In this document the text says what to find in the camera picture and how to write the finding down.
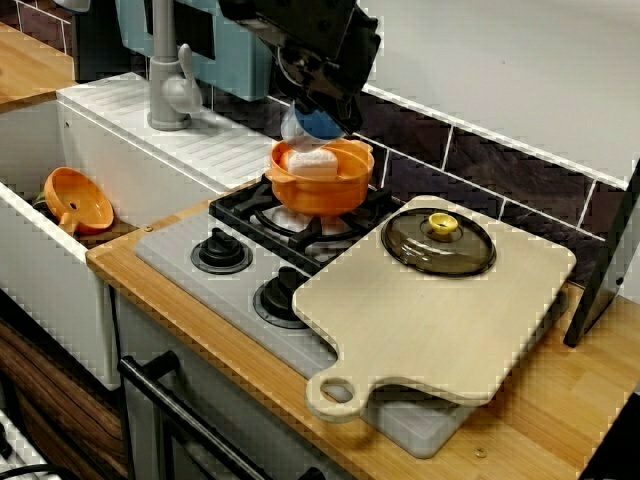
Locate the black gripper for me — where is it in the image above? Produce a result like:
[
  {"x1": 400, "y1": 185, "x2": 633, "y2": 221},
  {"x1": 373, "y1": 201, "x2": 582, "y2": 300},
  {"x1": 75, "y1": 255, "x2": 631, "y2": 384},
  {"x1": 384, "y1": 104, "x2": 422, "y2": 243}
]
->
[{"x1": 272, "y1": 47, "x2": 374, "y2": 135}]

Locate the light blue plastic cup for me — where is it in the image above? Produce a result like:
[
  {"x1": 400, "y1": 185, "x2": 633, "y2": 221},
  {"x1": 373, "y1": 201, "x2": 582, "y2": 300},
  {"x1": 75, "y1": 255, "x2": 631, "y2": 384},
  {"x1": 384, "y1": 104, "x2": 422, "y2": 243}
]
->
[{"x1": 279, "y1": 102, "x2": 346, "y2": 156}]

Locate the white sponge block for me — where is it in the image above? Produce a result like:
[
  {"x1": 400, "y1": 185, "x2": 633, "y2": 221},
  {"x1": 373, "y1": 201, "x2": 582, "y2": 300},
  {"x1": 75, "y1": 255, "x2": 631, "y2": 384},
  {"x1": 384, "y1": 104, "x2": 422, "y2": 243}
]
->
[{"x1": 280, "y1": 147, "x2": 340, "y2": 179}]

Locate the orange plastic pot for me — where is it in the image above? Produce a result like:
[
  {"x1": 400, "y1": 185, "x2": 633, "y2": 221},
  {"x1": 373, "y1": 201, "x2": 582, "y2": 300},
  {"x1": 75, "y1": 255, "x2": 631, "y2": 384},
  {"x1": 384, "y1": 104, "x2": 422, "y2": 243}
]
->
[{"x1": 263, "y1": 137, "x2": 376, "y2": 217}]

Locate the teal box with black window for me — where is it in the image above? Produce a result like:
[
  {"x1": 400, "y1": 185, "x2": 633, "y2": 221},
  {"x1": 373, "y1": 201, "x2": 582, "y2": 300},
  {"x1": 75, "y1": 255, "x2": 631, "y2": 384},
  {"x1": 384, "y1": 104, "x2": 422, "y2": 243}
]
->
[{"x1": 114, "y1": 0, "x2": 281, "y2": 101}]

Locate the black burner grate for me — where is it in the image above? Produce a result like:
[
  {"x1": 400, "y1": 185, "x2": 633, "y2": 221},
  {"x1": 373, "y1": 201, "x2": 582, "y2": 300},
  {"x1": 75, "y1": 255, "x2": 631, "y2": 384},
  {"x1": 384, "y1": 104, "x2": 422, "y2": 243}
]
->
[{"x1": 208, "y1": 172, "x2": 404, "y2": 276}]

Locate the grey toy faucet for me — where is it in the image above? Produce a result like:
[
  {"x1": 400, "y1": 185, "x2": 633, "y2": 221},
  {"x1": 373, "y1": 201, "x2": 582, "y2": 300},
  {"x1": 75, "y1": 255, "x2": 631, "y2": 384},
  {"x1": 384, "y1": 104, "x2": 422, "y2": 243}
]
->
[{"x1": 146, "y1": 0, "x2": 204, "y2": 132}]

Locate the black stove knob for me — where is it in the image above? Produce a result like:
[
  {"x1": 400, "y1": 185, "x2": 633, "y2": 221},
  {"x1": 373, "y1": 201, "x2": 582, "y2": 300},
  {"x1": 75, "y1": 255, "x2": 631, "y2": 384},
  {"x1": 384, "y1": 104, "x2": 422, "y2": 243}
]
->
[
  {"x1": 189, "y1": 227, "x2": 255, "y2": 275},
  {"x1": 252, "y1": 265, "x2": 314, "y2": 330}
]

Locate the glass lid with yellow knob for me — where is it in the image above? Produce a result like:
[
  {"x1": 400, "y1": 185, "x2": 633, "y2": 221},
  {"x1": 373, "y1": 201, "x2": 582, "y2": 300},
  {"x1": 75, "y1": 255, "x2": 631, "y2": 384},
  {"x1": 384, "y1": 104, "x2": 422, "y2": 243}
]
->
[{"x1": 380, "y1": 208, "x2": 498, "y2": 276}]

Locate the white toy sink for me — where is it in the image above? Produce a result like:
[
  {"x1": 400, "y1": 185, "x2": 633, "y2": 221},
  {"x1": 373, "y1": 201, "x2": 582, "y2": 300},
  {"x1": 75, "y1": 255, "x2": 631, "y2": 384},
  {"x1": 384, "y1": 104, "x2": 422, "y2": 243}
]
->
[{"x1": 0, "y1": 72, "x2": 281, "y2": 391}]

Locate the grey toy stove top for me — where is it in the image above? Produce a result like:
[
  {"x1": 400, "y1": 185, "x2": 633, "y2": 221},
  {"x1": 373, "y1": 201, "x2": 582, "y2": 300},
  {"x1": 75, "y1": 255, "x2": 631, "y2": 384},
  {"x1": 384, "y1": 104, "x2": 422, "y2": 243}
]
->
[{"x1": 133, "y1": 174, "x2": 474, "y2": 460}]

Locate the orange plastic funnel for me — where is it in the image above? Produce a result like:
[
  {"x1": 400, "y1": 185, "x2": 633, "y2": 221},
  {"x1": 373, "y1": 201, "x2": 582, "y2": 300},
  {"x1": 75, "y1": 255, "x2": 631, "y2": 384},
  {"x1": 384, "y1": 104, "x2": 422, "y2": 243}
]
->
[{"x1": 43, "y1": 167, "x2": 116, "y2": 236}]

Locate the light wooden cutting board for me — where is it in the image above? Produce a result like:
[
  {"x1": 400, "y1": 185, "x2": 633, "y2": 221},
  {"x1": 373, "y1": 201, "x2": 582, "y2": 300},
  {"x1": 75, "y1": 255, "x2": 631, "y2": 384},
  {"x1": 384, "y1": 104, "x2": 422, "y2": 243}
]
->
[{"x1": 291, "y1": 195, "x2": 578, "y2": 425}]

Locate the white toy oven front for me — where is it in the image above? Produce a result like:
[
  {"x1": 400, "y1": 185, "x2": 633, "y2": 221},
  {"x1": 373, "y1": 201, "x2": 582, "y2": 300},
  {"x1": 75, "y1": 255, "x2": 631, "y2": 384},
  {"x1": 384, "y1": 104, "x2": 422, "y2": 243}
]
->
[{"x1": 114, "y1": 294, "x2": 351, "y2": 480}]

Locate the dark slanted panel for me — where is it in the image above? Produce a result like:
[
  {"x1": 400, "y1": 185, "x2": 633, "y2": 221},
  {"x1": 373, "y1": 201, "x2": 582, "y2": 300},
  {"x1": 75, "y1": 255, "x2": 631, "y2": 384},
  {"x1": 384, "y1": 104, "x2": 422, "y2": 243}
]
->
[{"x1": 563, "y1": 159, "x2": 640, "y2": 349}]

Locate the black oven door handle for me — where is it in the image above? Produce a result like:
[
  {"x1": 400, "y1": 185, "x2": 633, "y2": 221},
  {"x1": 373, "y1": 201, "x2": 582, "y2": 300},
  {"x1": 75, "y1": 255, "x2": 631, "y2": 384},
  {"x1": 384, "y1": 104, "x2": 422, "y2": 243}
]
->
[{"x1": 117, "y1": 349, "x2": 326, "y2": 480}]

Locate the black cable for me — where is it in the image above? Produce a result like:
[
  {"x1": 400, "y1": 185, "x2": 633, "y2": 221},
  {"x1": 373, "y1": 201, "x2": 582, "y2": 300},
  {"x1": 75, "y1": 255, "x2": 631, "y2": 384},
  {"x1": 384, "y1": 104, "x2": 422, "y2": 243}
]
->
[{"x1": 0, "y1": 463, "x2": 69, "y2": 480}]

